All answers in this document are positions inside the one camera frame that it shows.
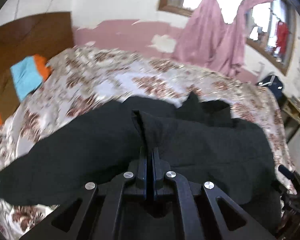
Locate wooden shelf desk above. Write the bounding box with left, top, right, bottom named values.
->
left=281, top=96, right=300, bottom=143

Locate orange blue brown pillow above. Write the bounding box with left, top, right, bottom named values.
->
left=0, top=54, right=52, bottom=126

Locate black padded jacket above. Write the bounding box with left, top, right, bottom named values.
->
left=0, top=93, right=276, bottom=206

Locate brown wooden headboard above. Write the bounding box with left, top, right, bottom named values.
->
left=0, top=12, right=74, bottom=75

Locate dark blue backpack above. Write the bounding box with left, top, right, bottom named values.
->
left=256, top=74, right=284, bottom=100

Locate red hanging garment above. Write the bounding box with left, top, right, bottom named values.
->
left=276, top=21, right=289, bottom=55

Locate pink curtain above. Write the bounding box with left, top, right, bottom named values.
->
left=172, top=0, right=274, bottom=77

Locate floral bed cover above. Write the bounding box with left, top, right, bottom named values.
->
left=0, top=47, right=294, bottom=239

